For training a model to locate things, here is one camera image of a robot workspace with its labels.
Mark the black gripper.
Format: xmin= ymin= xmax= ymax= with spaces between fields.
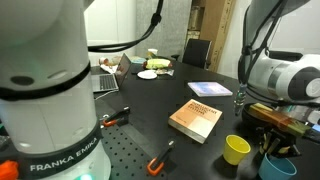
xmin=257 ymin=123 xmax=304 ymax=159

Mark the blue plastic cup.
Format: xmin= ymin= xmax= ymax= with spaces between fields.
xmin=258 ymin=153 xmax=298 ymax=180

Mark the yellow plastic cup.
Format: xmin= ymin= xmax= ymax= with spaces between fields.
xmin=222 ymin=134 xmax=252 ymax=166

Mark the orange hardcover book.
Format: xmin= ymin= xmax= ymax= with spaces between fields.
xmin=167 ymin=98 xmax=224 ymax=145

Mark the white and blue book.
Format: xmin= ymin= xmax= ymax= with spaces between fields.
xmin=187 ymin=81 xmax=234 ymax=98

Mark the black and orange clamp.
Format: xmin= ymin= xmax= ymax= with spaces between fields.
xmin=146 ymin=139 xmax=176 ymax=177
xmin=99 ymin=106 xmax=132 ymax=129

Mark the black office chair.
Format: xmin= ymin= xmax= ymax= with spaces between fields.
xmin=171 ymin=38 xmax=213 ymax=70

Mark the clear snack bag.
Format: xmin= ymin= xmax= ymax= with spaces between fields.
xmin=154 ymin=68 xmax=175 ymax=77

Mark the yellow green package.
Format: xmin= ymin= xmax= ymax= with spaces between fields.
xmin=143 ymin=58 xmax=174 ymax=71

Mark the white plate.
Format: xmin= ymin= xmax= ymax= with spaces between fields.
xmin=136 ymin=69 xmax=158 ymax=81

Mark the black perforated mounting board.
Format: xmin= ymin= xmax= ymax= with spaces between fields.
xmin=94 ymin=113 xmax=188 ymax=180

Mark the silver laptop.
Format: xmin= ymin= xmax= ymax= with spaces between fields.
xmin=91 ymin=53 xmax=132 ymax=94

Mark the white napkin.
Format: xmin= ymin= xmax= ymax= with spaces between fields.
xmin=99 ymin=63 xmax=118 ymax=75

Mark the orange plastic piece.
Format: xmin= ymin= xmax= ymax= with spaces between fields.
xmin=0 ymin=159 xmax=20 ymax=180

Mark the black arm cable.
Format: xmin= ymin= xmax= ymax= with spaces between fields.
xmin=87 ymin=0 xmax=165 ymax=53

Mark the white laptop charger cable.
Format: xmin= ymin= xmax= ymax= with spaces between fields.
xmin=94 ymin=88 xmax=120 ymax=101

